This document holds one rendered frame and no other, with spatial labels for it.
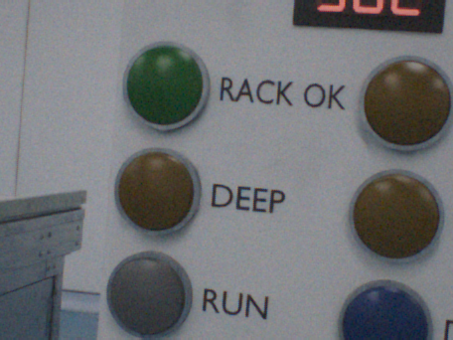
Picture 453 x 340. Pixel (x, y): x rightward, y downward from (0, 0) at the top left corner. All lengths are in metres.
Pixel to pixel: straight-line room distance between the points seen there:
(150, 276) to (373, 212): 0.08
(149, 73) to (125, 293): 0.07
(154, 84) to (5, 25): 4.14
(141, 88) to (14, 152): 4.08
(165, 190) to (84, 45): 3.99
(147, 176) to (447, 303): 0.11
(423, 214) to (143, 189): 0.09
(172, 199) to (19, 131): 4.08
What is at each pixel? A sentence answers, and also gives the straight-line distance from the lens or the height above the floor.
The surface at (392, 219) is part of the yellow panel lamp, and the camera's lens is 0.24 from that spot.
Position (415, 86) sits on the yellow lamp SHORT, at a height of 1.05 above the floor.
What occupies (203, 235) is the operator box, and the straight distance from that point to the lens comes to 0.26.
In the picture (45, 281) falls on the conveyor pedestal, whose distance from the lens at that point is 1.84.
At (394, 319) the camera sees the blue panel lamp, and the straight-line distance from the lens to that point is 0.25.
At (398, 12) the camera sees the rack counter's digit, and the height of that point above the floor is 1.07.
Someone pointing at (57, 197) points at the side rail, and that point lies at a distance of 1.72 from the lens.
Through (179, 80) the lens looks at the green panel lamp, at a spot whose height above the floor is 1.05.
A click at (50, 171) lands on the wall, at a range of 4.28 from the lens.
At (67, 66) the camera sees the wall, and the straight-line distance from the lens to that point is 4.26.
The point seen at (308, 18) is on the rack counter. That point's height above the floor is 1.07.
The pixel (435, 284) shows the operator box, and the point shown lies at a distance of 0.26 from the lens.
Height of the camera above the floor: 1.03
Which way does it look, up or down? 3 degrees down
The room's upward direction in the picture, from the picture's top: 5 degrees clockwise
